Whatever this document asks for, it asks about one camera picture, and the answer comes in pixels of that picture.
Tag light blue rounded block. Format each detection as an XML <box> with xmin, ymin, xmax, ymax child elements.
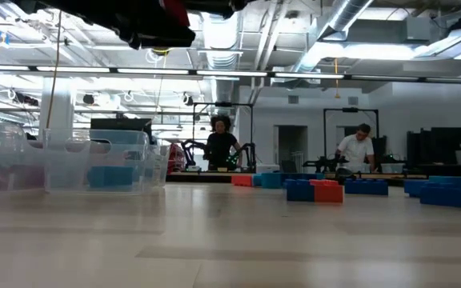
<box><xmin>87</xmin><ymin>166</ymin><xmax>134</xmax><ymax>188</ymax></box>

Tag black monitor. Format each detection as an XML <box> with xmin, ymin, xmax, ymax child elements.
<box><xmin>90</xmin><ymin>118</ymin><xmax>154</xmax><ymax>146</ymax></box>

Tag long ceiling light rail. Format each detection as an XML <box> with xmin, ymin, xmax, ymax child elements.
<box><xmin>0</xmin><ymin>63</ymin><xmax>461</xmax><ymax>86</ymax></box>

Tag white box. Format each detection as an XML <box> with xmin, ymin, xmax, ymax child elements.
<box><xmin>254</xmin><ymin>162</ymin><xmax>282</xmax><ymax>174</ymax></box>

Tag grey rectangular ceiling duct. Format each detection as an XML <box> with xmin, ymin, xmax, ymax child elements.
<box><xmin>320</xmin><ymin>15</ymin><xmax>461</xmax><ymax>61</ymax></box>

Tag blue heart-shaped block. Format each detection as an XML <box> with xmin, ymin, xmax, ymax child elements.
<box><xmin>419</xmin><ymin>182</ymin><xmax>461</xmax><ymax>210</ymax></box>

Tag black cabinets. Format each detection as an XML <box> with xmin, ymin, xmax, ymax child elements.
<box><xmin>406</xmin><ymin>126</ymin><xmax>461</xmax><ymax>166</ymax></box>

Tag yellow cable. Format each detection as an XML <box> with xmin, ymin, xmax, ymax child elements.
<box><xmin>45</xmin><ymin>10</ymin><xmax>62</xmax><ymax>130</ymax></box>

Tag grey doorway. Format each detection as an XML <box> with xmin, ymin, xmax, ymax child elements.
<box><xmin>274</xmin><ymin>125</ymin><xmax>309</xmax><ymax>174</ymax></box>

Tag teal cylinder block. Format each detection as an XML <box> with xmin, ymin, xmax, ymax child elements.
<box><xmin>261</xmin><ymin>172</ymin><xmax>283</xmax><ymax>190</ymax></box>

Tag red block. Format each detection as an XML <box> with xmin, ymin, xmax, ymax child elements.
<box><xmin>161</xmin><ymin>0</ymin><xmax>192</xmax><ymax>28</ymax></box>

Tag orange toy brick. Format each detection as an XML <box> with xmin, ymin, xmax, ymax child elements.
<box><xmin>309</xmin><ymin>179</ymin><xmax>344</xmax><ymax>204</ymax></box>
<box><xmin>231</xmin><ymin>174</ymin><xmax>255</xmax><ymax>187</ymax></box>

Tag white column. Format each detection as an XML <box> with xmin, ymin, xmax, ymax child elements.
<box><xmin>39</xmin><ymin>78</ymin><xmax>75</xmax><ymax>135</ymax></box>

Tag red cabinet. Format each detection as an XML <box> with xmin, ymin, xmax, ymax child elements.
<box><xmin>166</xmin><ymin>142</ymin><xmax>186</xmax><ymax>174</ymax></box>

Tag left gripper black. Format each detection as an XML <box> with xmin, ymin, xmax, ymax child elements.
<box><xmin>12</xmin><ymin>0</ymin><xmax>196</xmax><ymax>50</ymax></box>

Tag person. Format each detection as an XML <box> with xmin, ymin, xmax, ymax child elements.
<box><xmin>205</xmin><ymin>114</ymin><xmax>243</xmax><ymax>172</ymax></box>
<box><xmin>335</xmin><ymin>122</ymin><xmax>378</xmax><ymax>173</ymax></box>

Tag silver spiral ceiling duct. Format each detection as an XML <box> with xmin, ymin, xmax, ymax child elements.
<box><xmin>294</xmin><ymin>0</ymin><xmax>375</xmax><ymax>73</ymax></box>
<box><xmin>198</xmin><ymin>7</ymin><xmax>242</xmax><ymax>107</ymax></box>

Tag dark blue toy brick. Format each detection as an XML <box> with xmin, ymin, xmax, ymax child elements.
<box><xmin>286</xmin><ymin>178</ymin><xmax>315</xmax><ymax>202</ymax></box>
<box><xmin>344</xmin><ymin>178</ymin><xmax>390</xmax><ymax>197</ymax></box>
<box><xmin>404</xmin><ymin>179</ymin><xmax>430</xmax><ymax>198</ymax></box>

